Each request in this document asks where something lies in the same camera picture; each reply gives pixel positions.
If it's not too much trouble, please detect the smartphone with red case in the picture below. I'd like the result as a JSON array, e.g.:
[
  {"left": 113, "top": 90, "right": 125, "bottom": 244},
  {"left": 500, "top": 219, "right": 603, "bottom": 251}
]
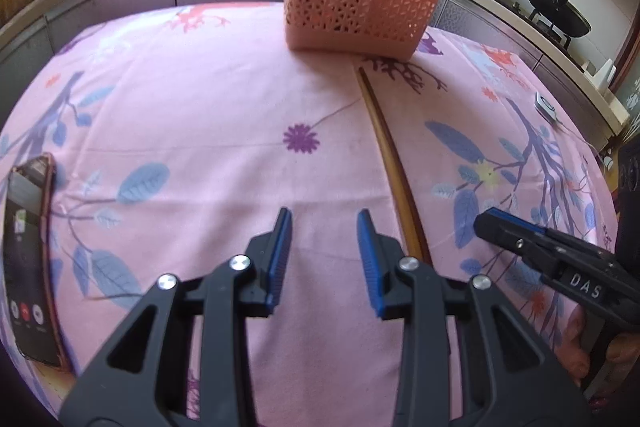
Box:
[{"left": 4, "top": 154, "right": 72, "bottom": 369}]

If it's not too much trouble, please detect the single long brown chopstick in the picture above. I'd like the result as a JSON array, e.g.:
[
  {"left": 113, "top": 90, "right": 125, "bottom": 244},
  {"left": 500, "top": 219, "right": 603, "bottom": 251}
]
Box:
[{"left": 357, "top": 68, "right": 434, "bottom": 266}]

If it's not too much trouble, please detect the white round device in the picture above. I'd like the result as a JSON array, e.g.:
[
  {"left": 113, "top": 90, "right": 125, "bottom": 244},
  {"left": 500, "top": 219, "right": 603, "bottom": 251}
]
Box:
[{"left": 534, "top": 91, "right": 559, "bottom": 122}]

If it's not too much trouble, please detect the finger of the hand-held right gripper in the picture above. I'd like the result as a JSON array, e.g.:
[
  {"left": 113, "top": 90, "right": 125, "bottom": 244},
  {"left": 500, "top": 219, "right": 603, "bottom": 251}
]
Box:
[{"left": 474, "top": 207, "right": 562, "bottom": 276}]

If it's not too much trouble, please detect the pink floral tablecloth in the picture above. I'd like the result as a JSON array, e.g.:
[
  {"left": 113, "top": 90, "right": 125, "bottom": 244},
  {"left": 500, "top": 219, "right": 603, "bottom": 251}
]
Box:
[{"left": 0, "top": 0, "right": 621, "bottom": 427}]

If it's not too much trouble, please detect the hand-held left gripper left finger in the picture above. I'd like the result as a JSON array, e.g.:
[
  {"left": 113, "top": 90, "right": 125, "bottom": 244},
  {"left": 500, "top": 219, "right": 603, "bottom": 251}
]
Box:
[{"left": 60, "top": 207, "right": 294, "bottom": 427}]

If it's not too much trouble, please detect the black wok with upright handle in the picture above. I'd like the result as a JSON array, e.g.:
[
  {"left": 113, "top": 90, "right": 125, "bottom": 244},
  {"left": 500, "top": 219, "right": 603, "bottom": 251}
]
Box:
[{"left": 525, "top": 0, "right": 592, "bottom": 50}]

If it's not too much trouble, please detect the white cable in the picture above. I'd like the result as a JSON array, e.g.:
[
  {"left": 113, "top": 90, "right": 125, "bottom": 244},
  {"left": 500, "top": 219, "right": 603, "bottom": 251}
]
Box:
[{"left": 556, "top": 119, "right": 617, "bottom": 170}]

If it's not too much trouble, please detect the person's right hand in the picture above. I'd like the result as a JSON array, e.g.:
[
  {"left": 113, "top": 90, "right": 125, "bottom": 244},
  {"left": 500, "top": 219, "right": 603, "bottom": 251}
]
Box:
[{"left": 564, "top": 306, "right": 592, "bottom": 387}]

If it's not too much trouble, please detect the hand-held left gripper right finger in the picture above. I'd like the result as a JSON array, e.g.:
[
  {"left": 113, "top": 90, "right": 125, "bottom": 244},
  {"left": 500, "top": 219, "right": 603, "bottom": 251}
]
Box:
[{"left": 356, "top": 208, "right": 591, "bottom": 427}]

